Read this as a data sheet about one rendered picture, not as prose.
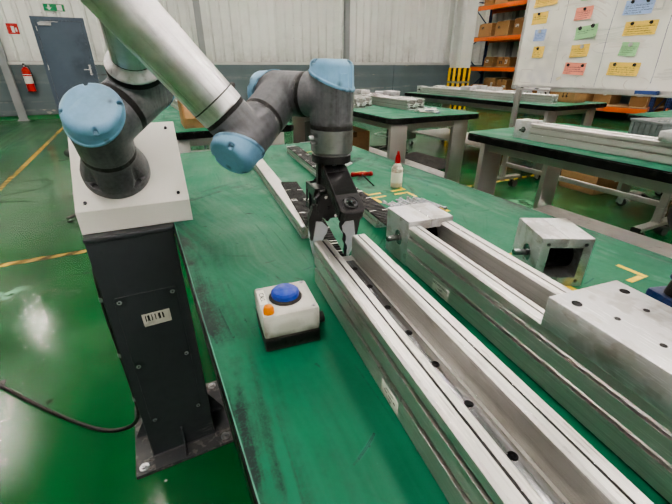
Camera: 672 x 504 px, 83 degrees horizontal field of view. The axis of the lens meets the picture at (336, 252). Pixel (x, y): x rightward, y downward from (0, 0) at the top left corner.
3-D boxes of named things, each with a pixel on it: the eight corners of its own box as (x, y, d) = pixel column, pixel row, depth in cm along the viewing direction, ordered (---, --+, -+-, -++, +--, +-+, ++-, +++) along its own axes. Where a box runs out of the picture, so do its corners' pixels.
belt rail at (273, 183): (245, 155, 169) (244, 148, 167) (254, 155, 170) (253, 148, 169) (302, 238, 88) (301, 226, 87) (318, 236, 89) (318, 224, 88)
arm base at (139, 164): (84, 202, 89) (70, 179, 80) (79, 150, 93) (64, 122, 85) (154, 194, 94) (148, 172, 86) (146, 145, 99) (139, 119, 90)
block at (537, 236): (497, 260, 78) (507, 217, 74) (553, 260, 78) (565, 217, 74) (517, 285, 69) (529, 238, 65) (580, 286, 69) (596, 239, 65)
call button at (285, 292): (269, 295, 56) (268, 284, 55) (295, 291, 57) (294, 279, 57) (274, 310, 53) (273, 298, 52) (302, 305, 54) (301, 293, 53)
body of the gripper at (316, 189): (339, 205, 80) (340, 147, 74) (355, 219, 72) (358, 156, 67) (304, 209, 77) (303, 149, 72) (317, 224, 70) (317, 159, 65)
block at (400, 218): (375, 249, 83) (377, 208, 79) (424, 241, 87) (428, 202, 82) (394, 268, 75) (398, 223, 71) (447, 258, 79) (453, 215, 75)
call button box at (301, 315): (257, 320, 60) (253, 286, 57) (315, 308, 63) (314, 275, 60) (266, 353, 53) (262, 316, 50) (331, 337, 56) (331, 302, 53)
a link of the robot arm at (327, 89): (319, 58, 67) (363, 59, 63) (319, 123, 72) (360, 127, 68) (295, 57, 61) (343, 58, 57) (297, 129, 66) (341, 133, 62)
